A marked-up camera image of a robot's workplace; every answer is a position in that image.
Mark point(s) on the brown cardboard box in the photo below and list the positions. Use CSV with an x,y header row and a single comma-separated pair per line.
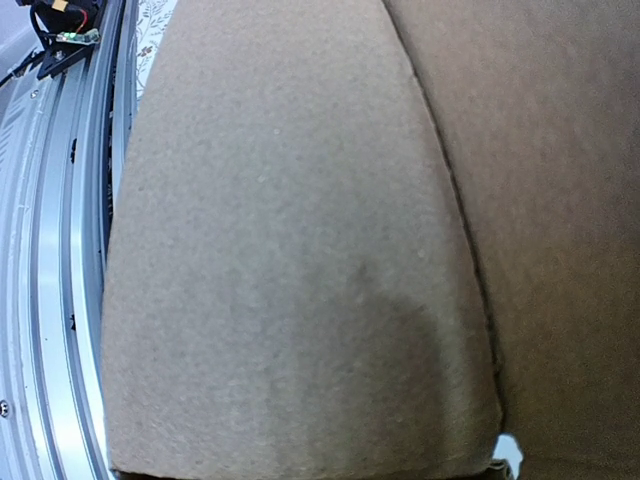
x,y
364,239

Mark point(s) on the floral patterned table mat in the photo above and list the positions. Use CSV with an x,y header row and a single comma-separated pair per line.
x,y
152,20

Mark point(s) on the aluminium front rail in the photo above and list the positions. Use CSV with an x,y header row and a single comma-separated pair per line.
x,y
63,146

